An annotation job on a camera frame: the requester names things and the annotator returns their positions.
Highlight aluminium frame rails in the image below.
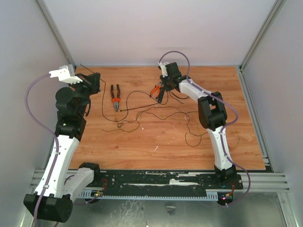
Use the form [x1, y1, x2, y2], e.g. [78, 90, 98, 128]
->
[29, 151, 291, 193]

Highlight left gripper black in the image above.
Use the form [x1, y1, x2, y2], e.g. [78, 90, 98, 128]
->
[68, 72, 101, 116]

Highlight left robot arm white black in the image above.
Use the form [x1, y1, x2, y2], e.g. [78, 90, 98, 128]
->
[23, 69, 102, 226]

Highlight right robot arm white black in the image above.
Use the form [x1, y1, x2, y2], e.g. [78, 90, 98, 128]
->
[156, 62, 237, 188]

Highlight black zip tie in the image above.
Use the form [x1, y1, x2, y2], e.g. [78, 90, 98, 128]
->
[120, 103, 157, 112]

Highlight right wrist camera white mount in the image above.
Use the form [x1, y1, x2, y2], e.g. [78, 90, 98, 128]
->
[158, 62, 169, 77]

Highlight adjustable wrench black handle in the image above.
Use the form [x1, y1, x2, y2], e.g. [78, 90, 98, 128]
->
[157, 81, 165, 104]

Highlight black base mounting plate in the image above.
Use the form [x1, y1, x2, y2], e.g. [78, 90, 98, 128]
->
[87, 170, 243, 197]

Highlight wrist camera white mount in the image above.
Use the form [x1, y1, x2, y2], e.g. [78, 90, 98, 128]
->
[158, 62, 169, 77]
[49, 64, 83, 85]

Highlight small orange black pliers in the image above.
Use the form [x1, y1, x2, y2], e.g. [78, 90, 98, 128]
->
[149, 85, 161, 99]

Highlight grey slotted cable duct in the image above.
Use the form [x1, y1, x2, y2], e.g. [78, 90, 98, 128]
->
[78, 188, 219, 201]

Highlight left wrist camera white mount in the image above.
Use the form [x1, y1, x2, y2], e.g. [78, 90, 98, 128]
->
[49, 64, 83, 85]

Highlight black wire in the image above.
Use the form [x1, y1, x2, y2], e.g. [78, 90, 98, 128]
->
[79, 63, 214, 148]

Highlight large orange black pliers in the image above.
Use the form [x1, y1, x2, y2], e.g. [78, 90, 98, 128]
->
[110, 84, 121, 112]

